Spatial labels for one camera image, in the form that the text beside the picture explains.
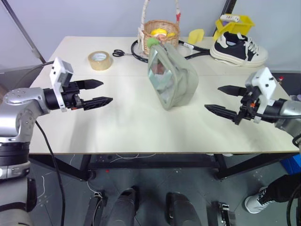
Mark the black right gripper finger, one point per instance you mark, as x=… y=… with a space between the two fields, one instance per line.
x=231 y=90
x=221 y=111

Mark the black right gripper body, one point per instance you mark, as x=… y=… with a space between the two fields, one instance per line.
x=248 y=107

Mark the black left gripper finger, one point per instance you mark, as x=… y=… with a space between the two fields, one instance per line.
x=91 y=84
x=98 y=102

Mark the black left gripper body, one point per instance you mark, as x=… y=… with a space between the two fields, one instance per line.
x=70 y=99

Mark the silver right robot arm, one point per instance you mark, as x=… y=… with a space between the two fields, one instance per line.
x=289 y=113

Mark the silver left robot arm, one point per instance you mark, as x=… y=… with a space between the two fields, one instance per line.
x=23 y=110

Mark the green fabric pouch bag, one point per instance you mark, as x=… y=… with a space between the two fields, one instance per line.
x=183 y=77

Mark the brown packing tape roll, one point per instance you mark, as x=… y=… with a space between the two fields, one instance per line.
x=100 y=63

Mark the black and white sneaker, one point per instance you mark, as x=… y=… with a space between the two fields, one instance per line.
x=237 y=50

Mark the black badminton racket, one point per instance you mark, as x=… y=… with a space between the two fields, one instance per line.
x=197 y=54

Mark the yellow sponge piece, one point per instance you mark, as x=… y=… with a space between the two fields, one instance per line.
x=195 y=36

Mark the yellow plastic bin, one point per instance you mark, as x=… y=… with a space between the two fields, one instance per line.
x=244 y=26

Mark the white power strip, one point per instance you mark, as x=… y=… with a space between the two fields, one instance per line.
x=229 y=17

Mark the blue box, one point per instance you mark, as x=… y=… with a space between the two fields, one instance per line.
x=292 y=168

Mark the grey metal pole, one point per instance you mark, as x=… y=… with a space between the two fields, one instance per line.
x=26 y=35

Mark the yellow toy in basket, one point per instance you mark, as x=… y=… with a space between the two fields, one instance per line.
x=158 y=31

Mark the black bystander trouser leg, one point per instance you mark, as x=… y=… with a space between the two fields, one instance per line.
x=282 y=188

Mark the white bystander shoe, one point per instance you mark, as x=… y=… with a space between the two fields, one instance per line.
x=255 y=202

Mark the dark rounded shape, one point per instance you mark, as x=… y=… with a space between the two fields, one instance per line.
x=124 y=207
x=182 y=209

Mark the grey robot torso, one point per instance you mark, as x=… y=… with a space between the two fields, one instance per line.
x=14 y=204

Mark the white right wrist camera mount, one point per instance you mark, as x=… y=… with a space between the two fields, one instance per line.
x=264 y=81

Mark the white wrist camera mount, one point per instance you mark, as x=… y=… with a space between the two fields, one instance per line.
x=57 y=70
x=264 y=81

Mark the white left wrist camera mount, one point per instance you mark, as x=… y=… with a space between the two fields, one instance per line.
x=57 y=70

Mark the black metal table frame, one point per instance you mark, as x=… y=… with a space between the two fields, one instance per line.
x=150 y=162

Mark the black upright post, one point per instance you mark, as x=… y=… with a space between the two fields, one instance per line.
x=229 y=7

